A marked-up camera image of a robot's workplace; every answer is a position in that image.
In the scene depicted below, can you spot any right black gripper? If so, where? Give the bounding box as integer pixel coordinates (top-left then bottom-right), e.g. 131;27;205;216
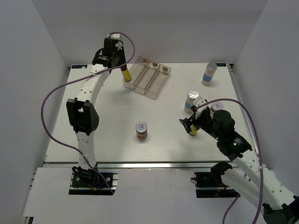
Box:
179;110;221;141

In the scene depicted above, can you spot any yellow label brown bottle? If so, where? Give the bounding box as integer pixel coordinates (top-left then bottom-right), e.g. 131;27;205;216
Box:
121;66;132;83

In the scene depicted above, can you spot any white bottle silver cap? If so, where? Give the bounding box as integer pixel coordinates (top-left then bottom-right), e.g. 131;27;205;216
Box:
184;90;199;113

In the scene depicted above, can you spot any red label spice jar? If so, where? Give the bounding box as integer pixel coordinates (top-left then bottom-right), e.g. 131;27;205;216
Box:
135;121;148;139

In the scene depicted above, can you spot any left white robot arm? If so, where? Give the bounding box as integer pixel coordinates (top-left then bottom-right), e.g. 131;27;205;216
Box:
66;34;126;186

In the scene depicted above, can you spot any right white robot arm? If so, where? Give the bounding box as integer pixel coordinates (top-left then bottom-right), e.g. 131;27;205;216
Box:
180;109;299;224

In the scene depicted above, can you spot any clear plastic organizer tray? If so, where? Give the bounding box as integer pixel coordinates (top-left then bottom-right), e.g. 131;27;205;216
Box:
123;57;171;99

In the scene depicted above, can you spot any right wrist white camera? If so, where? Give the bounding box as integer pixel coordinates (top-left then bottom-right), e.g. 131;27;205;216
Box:
191;97;207;113

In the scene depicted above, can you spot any wrist white camera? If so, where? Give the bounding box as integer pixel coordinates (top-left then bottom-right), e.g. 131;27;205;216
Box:
107;33;121;41
191;97;207;113

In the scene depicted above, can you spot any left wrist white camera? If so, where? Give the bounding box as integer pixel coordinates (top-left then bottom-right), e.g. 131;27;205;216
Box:
107;33;121;41

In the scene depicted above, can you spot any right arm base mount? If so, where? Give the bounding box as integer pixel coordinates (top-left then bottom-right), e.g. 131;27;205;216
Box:
190;161;238;198

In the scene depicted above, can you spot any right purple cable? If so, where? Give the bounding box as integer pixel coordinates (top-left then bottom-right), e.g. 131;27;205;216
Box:
192;98;266;224

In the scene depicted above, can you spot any purple cable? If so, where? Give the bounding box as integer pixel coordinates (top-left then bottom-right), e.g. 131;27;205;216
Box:
192;98;266;224
41;32;136;195

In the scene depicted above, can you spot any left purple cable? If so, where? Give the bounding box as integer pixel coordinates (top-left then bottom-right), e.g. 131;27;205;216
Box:
41;32;136;195

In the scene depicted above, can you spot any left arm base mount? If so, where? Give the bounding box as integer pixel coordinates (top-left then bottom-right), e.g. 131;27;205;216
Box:
69;166;117;196

